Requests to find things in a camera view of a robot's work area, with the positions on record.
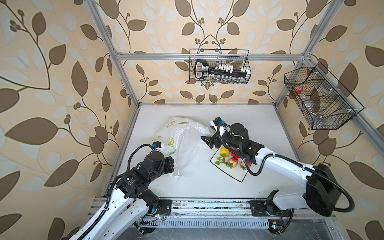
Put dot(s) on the black handled tool in basket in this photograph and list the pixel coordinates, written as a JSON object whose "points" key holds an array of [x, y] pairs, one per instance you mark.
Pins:
{"points": [[202, 70]]}

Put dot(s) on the green fake leafy sprig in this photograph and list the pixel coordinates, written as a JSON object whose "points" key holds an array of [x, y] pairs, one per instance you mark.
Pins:
{"points": [[222, 160]]}

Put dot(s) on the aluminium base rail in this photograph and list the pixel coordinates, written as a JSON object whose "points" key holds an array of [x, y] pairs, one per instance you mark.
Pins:
{"points": [[213, 213]]}

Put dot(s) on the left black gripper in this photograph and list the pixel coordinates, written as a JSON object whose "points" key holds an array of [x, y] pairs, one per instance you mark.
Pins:
{"points": [[170, 162]]}

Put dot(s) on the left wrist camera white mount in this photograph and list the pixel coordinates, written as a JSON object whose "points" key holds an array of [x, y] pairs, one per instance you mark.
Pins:
{"points": [[157, 145]]}

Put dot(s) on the back black wire basket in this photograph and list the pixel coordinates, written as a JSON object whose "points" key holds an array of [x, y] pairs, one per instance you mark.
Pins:
{"points": [[234, 57]]}

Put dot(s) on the black wire basket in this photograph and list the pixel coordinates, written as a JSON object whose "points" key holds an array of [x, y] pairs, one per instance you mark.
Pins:
{"points": [[326, 102], [234, 57]]}

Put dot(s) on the yellow fake lemon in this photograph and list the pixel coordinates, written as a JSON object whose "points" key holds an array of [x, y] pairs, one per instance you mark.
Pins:
{"points": [[224, 152]]}

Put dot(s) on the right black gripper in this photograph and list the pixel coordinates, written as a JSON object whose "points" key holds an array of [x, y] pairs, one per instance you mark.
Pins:
{"points": [[215, 138]]}

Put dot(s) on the red item in right basket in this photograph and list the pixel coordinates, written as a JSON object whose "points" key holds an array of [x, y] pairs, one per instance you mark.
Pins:
{"points": [[297, 90]]}

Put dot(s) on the white plastic bag fruit print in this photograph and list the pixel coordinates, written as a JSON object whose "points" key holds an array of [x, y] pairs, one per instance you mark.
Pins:
{"points": [[180, 139]]}

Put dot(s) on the white tray black rim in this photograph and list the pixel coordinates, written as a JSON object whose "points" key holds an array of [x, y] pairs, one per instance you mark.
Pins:
{"points": [[236, 173]]}

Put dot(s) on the right black wire basket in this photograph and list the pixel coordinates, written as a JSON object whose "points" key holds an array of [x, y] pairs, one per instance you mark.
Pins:
{"points": [[326, 102]]}

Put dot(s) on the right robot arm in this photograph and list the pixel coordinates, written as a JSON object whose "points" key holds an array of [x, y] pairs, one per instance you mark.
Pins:
{"points": [[318, 189]]}

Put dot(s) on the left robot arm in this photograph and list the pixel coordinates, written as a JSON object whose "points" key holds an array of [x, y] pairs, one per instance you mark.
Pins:
{"points": [[128, 198]]}

